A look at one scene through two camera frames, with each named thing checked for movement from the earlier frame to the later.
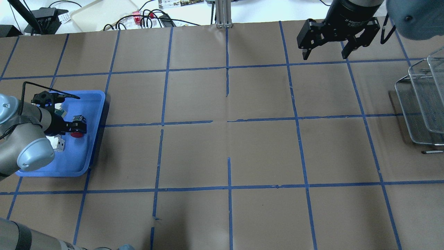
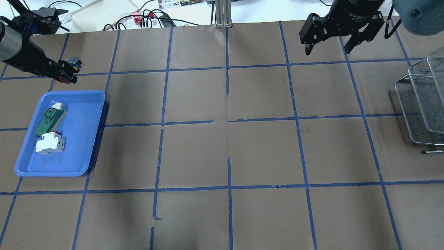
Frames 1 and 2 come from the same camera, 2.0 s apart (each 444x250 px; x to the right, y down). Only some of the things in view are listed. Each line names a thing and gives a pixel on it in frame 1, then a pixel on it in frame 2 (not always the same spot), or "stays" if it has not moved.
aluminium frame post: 223,14 stays
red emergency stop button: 78,118 -> 76,64
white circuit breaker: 57,142 stays
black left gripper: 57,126 -> 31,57
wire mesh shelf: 420,95 stays
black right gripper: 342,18 stays
